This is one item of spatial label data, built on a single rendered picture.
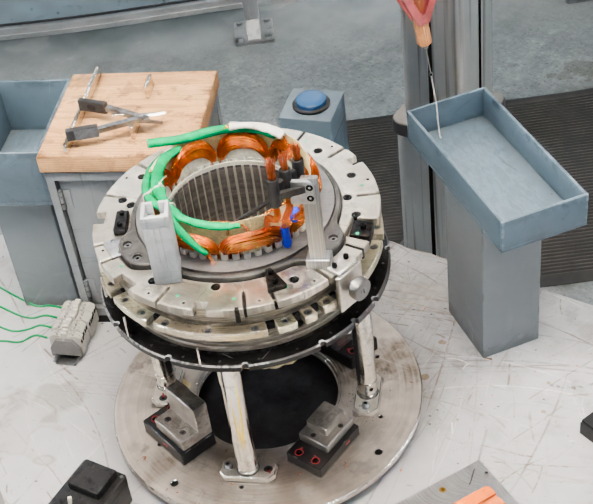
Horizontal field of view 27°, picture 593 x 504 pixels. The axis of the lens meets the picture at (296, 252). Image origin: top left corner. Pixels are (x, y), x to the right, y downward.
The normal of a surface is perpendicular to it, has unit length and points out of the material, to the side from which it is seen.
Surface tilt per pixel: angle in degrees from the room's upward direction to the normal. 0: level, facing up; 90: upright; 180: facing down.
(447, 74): 90
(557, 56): 0
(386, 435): 0
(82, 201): 90
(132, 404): 0
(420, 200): 90
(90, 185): 90
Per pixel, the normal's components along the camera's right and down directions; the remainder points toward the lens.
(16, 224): -0.11, 0.65
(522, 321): 0.36, 0.58
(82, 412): -0.11, -0.76
